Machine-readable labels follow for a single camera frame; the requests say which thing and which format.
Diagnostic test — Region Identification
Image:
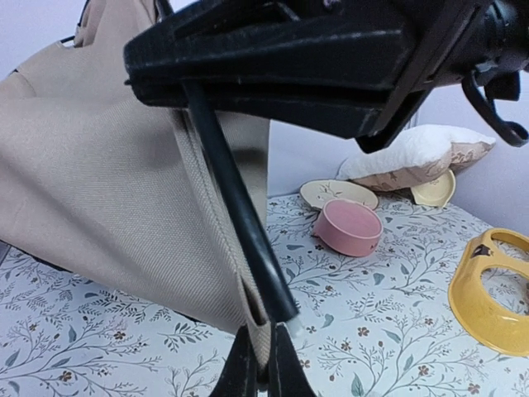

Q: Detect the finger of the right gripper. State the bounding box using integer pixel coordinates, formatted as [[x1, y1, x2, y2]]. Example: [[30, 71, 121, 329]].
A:
[[124, 20, 416, 108]]

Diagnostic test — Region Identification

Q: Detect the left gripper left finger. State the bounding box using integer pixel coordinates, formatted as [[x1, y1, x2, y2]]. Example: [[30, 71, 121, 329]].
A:
[[212, 326, 259, 397]]

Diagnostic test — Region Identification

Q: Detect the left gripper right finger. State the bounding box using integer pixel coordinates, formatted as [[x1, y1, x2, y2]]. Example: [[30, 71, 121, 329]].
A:
[[268, 323, 317, 397]]

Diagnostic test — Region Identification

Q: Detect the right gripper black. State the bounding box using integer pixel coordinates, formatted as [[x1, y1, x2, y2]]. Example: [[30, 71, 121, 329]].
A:
[[152, 0, 529, 155]]

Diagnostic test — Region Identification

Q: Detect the beige fabric pet tent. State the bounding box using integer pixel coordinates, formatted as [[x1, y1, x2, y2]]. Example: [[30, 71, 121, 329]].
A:
[[1, 1, 270, 366]]

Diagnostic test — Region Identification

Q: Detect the pale yellow pet bowl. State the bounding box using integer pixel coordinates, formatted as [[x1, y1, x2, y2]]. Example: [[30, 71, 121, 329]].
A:
[[411, 170, 456, 208]]

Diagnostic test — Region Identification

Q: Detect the pink round pet bowl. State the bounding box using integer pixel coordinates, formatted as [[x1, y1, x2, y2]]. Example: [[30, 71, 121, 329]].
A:
[[313, 198, 383, 257]]

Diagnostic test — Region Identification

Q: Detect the white and brown pillow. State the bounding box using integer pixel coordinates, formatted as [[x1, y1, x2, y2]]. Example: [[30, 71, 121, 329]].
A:
[[336, 124, 496, 192]]

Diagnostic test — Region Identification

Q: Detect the beige bird-print plate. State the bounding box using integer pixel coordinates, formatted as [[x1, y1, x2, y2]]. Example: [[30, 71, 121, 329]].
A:
[[299, 179, 379, 210]]

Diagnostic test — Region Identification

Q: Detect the floral table mat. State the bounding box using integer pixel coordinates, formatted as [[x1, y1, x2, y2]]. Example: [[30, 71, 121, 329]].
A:
[[1, 195, 528, 396]]

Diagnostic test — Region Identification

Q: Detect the yellow double bowl holder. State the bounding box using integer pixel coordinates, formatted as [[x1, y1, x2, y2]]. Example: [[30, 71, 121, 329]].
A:
[[448, 227, 529, 357]]

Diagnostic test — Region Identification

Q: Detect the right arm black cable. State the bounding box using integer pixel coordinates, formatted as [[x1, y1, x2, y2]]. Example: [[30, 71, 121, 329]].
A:
[[460, 61, 529, 148]]

